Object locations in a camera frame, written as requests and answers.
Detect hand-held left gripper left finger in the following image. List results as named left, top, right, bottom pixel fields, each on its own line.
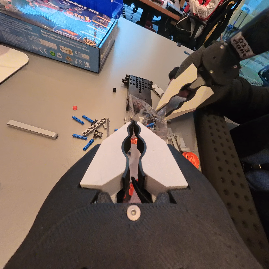
left=80, top=121, right=135, bottom=189

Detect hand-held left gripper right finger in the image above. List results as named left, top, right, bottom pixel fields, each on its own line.
left=134, top=121, right=189, bottom=189

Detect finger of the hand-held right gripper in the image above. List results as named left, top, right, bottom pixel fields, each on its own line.
left=165, top=85, right=215, bottom=120
left=155, top=63, right=205, bottom=112

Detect light grey connector piece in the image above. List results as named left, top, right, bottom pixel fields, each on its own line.
left=151, top=84, right=165, bottom=97

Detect torn clear plastic bag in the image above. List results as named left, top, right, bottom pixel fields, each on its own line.
left=126, top=95, right=168, bottom=139

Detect black perforated building block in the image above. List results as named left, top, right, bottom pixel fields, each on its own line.
left=122, top=74, right=153, bottom=111

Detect person's right forearm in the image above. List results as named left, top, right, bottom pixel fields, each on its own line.
left=195, top=77, right=269, bottom=126

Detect grey long beams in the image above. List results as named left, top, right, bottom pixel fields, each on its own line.
left=167, top=128, right=194, bottom=153

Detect orange gear wheel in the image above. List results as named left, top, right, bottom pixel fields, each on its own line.
left=182, top=152, right=200, bottom=170

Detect light grey holed beam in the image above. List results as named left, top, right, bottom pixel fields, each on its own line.
left=82, top=118, right=106, bottom=135

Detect red and white fabric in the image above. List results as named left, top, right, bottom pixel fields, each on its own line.
left=185, top=0, right=226, bottom=21

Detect black dimpled pad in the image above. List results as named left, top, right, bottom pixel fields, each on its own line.
left=194, top=109, right=269, bottom=267

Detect wooden-edged desk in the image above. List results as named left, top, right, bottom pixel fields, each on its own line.
left=139, top=0, right=183, bottom=20

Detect long light grey beam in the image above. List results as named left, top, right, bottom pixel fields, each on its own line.
left=7, top=120, right=58, bottom=140

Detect blue plastic bin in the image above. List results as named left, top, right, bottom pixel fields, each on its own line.
left=99, top=0, right=123, bottom=19

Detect blue robot kit box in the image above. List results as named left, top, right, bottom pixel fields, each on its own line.
left=0, top=0, right=118, bottom=73

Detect white stand base board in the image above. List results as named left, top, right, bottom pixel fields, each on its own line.
left=0, top=45, right=29, bottom=83

